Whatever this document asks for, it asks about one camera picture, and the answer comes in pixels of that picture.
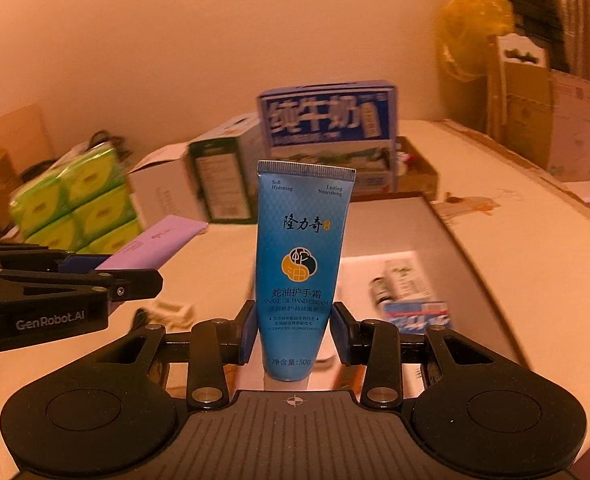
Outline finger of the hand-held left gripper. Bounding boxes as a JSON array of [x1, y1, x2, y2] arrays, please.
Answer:
[[0, 241, 113, 274], [0, 268, 165, 307]]

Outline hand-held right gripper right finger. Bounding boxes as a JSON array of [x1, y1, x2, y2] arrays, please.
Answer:
[[331, 302, 498, 406]]

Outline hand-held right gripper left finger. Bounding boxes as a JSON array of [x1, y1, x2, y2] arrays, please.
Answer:
[[95, 300, 257, 411]]

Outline purple box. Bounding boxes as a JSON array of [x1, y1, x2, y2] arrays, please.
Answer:
[[94, 214, 209, 271]]

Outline blue and white box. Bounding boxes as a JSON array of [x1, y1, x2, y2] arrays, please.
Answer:
[[382, 299, 452, 334]]

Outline blue hand cream tube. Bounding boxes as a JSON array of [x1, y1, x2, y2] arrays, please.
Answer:
[[255, 159, 357, 392]]

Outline large white-lined box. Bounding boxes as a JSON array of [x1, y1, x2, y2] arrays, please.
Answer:
[[325, 190, 514, 392]]

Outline dark stacked objects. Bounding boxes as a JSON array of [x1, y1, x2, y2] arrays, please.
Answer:
[[492, 0, 568, 74]]

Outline green tissue multipack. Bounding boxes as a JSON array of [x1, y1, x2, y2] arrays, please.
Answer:
[[8, 140, 142, 257]]

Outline small white product box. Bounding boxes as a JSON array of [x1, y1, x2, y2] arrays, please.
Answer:
[[382, 258, 434, 301]]

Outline open white cardboard box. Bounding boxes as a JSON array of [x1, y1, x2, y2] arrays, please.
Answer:
[[127, 143, 211, 232]]

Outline green and white carton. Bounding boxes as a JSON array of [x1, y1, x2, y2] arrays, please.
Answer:
[[187, 114, 267, 225]]

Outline brown cardboard sheet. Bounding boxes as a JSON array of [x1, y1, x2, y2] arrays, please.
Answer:
[[0, 104, 56, 171]]

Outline small brown cardboard tray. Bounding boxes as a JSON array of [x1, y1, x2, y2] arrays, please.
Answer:
[[395, 135, 439, 201]]

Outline blue milk carton box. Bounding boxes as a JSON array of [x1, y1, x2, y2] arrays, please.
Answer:
[[255, 79, 400, 201]]

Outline tall brown cardboard box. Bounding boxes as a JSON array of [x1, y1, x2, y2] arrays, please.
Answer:
[[490, 33, 552, 167]]

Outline brown cardboard shipping box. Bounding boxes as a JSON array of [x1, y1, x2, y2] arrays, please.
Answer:
[[547, 70, 590, 184]]

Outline yellow plastic bag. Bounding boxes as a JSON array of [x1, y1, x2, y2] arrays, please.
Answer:
[[437, 0, 516, 84]]

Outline black wire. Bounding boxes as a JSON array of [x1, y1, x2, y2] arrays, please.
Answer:
[[87, 129, 127, 151]]

